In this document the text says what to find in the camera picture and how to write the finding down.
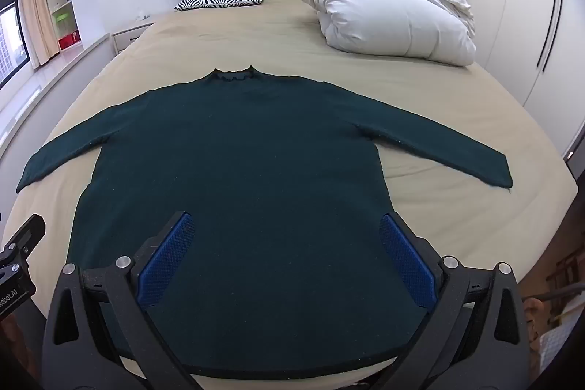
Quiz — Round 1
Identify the white wardrobe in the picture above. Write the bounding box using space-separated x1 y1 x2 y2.
434 0 585 153

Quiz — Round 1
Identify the dark wooden chair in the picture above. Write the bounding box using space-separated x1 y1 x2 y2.
546 250 580 304

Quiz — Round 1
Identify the dark green sweater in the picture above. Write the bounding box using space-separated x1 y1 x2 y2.
16 68 513 377

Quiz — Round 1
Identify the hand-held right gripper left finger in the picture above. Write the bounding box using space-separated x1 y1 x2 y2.
41 211 202 390

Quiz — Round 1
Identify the white nightstand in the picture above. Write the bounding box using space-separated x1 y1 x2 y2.
112 14 158 55

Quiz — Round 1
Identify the white window ledge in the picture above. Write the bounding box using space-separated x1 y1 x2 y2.
0 33 113 162

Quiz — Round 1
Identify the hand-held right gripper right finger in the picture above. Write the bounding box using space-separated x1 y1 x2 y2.
379 213 533 390

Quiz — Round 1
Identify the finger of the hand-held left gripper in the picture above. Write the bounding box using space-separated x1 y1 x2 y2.
0 214 46 267

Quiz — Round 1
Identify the white folded duvet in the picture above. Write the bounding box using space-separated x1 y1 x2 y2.
293 0 477 66

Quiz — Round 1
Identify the red box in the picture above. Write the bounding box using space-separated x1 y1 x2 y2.
58 30 81 51

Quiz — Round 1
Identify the dark framed window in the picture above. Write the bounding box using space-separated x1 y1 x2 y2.
0 0 32 87

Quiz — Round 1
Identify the zebra striped pillow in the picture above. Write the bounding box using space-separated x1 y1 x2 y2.
174 0 265 12

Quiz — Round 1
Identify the beige bed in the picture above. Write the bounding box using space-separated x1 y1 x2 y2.
11 0 579 390

